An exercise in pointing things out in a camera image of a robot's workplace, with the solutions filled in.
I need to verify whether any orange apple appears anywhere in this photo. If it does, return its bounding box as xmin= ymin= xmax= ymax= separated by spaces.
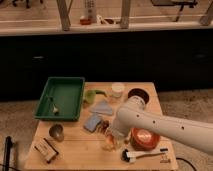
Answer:
xmin=102 ymin=135 xmax=116 ymax=151

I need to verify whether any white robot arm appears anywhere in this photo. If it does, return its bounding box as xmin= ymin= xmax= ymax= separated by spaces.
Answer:
xmin=109 ymin=96 xmax=213 ymax=155

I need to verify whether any green plastic tray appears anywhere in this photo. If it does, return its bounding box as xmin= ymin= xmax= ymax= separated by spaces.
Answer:
xmin=34 ymin=77 xmax=85 ymax=121

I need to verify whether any small object in tray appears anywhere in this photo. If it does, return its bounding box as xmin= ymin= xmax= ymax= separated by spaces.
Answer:
xmin=49 ymin=96 xmax=59 ymax=115

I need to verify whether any white plastic cup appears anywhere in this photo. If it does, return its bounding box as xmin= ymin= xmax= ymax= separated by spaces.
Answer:
xmin=111 ymin=82 xmax=125 ymax=100

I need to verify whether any green ladle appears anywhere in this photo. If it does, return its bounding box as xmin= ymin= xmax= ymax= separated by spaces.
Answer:
xmin=83 ymin=89 xmax=107 ymax=104

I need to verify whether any dark brown bowl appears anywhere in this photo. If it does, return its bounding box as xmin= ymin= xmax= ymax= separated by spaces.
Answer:
xmin=128 ymin=88 xmax=149 ymax=103

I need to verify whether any blue sponge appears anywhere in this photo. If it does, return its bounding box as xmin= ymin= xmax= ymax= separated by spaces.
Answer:
xmin=83 ymin=114 xmax=102 ymax=132

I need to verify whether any brown pine cone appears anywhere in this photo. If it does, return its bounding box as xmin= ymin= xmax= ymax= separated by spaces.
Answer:
xmin=99 ymin=120 xmax=109 ymax=133

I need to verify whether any large orange bowl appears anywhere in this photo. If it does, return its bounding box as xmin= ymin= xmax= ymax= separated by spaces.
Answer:
xmin=130 ymin=128 xmax=160 ymax=151

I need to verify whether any small metal cup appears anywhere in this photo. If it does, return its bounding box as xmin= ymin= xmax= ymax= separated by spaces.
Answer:
xmin=49 ymin=124 xmax=64 ymax=142

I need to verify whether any red item on shelf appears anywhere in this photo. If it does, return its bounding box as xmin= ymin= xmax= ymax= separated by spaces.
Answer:
xmin=79 ymin=16 xmax=92 ymax=25

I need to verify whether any small cardboard box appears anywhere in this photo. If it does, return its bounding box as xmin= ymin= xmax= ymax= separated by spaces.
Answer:
xmin=34 ymin=138 xmax=59 ymax=163

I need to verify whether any black stand on floor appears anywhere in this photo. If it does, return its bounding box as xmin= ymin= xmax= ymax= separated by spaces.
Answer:
xmin=2 ymin=136 xmax=13 ymax=171

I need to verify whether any black floor cable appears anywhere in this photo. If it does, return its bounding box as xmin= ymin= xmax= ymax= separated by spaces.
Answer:
xmin=175 ymin=157 xmax=198 ymax=171

